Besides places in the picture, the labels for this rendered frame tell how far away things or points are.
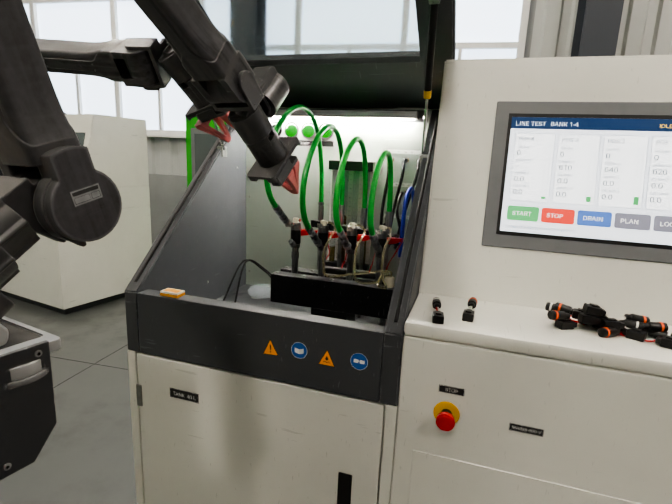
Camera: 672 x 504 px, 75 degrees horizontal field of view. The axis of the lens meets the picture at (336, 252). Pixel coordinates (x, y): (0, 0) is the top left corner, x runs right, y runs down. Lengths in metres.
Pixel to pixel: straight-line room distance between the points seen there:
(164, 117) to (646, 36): 5.31
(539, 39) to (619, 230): 4.27
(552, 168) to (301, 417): 0.81
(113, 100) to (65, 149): 6.06
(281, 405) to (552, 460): 0.57
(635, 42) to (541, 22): 0.89
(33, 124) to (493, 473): 0.95
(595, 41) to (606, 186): 3.84
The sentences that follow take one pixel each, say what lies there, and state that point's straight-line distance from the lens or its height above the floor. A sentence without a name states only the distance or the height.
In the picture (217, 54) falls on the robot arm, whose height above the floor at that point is 1.43.
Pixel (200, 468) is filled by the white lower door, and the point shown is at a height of 0.50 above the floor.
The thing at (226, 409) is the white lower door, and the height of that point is 0.69.
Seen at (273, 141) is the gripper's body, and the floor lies 1.32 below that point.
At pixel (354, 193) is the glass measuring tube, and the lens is 1.39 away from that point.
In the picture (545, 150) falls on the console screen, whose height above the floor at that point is 1.33.
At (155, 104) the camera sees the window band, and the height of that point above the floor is 1.86.
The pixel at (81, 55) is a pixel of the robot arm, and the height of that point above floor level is 1.46.
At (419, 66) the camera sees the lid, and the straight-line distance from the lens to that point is 1.28.
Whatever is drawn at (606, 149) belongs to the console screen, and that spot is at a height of 1.34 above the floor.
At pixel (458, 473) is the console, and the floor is 0.67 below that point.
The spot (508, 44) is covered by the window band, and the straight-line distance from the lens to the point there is 5.19.
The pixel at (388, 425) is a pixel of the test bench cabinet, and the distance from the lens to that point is 1.01.
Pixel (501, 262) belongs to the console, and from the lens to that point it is 1.10.
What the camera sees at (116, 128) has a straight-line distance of 4.10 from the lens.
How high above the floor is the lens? 1.29
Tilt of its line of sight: 12 degrees down
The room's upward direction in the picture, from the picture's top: 3 degrees clockwise
